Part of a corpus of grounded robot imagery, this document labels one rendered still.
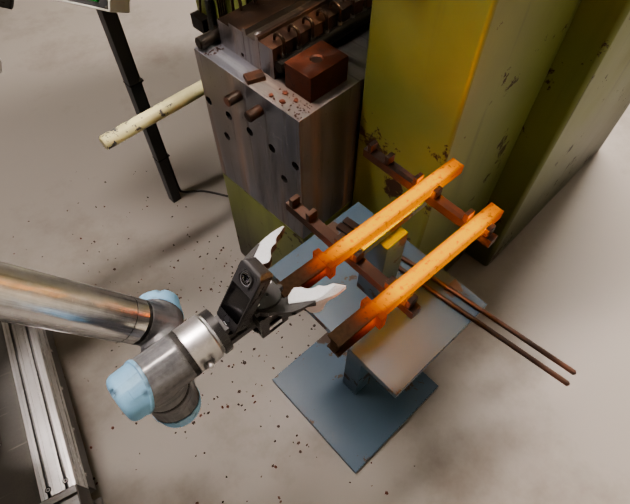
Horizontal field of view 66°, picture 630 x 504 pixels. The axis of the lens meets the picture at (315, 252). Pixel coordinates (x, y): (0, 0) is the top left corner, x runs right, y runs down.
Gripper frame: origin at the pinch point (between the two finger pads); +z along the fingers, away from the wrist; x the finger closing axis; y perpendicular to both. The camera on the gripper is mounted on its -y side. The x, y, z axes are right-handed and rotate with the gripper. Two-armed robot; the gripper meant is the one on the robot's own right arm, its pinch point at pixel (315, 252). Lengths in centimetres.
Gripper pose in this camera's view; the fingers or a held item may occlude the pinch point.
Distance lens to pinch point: 76.8
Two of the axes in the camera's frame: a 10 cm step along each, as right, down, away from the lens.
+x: 6.5, 6.3, -4.2
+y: 0.0, 5.6, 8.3
